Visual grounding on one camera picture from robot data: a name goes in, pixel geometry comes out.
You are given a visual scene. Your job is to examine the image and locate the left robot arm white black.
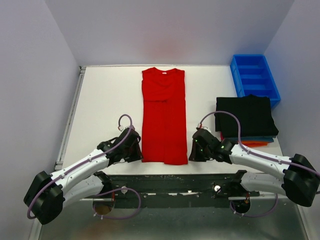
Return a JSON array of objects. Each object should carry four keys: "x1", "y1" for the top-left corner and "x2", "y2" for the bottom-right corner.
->
[{"x1": 23, "y1": 127, "x2": 143, "y2": 225}]

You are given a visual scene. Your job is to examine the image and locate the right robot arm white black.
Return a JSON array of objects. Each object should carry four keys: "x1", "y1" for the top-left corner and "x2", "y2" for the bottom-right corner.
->
[{"x1": 189, "y1": 128, "x2": 320, "y2": 207}]

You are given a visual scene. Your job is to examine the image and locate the black folded t shirt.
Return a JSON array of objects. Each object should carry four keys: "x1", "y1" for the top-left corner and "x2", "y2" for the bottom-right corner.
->
[{"x1": 214, "y1": 94, "x2": 279, "y2": 138}]

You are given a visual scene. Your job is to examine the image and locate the blue plastic bin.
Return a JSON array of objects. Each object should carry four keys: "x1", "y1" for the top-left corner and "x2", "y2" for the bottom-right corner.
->
[{"x1": 229, "y1": 54, "x2": 281, "y2": 109}]

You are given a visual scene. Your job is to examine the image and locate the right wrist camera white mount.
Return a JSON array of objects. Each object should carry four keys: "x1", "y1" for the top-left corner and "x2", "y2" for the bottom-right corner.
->
[{"x1": 196, "y1": 123, "x2": 212, "y2": 133}]

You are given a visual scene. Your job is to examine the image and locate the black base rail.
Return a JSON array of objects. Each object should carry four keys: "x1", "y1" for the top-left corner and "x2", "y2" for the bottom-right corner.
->
[{"x1": 90, "y1": 170, "x2": 259, "y2": 210}]

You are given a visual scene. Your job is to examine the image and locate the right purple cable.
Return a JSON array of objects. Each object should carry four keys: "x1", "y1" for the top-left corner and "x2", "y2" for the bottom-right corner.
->
[{"x1": 197, "y1": 111, "x2": 320, "y2": 218}]

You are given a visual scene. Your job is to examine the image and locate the purple cable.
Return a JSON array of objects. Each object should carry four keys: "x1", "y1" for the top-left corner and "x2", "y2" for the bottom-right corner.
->
[
  {"x1": 26, "y1": 114, "x2": 142, "y2": 220},
  {"x1": 197, "y1": 111, "x2": 320, "y2": 218}
]

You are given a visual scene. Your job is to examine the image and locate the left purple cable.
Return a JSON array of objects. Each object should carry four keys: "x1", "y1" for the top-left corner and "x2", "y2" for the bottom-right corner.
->
[{"x1": 26, "y1": 114, "x2": 142, "y2": 220}]

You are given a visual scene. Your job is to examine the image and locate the side aluminium table rail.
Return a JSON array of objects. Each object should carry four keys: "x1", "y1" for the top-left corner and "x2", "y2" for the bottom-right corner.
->
[{"x1": 54, "y1": 66, "x2": 87, "y2": 171}]

